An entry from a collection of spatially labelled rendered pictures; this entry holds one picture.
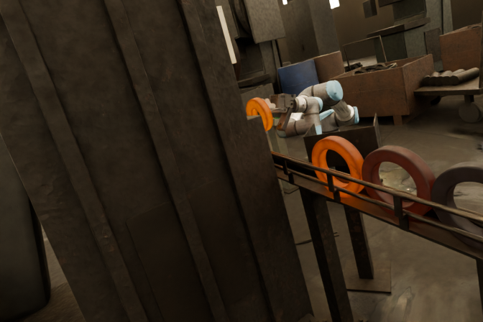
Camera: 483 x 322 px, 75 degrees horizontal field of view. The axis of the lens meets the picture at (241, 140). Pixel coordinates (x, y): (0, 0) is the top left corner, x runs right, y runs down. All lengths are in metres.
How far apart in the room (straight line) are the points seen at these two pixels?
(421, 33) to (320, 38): 1.70
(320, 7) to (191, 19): 5.71
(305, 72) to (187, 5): 4.04
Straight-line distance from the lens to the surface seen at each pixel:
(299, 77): 4.91
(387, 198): 0.91
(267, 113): 1.34
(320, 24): 6.52
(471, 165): 0.75
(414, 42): 6.46
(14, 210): 1.71
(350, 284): 1.62
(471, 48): 5.05
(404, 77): 3.70
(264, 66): 5.44
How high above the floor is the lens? 1.04
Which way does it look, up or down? 12 degrees down
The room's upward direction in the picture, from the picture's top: 16 degrees counter-clockwise
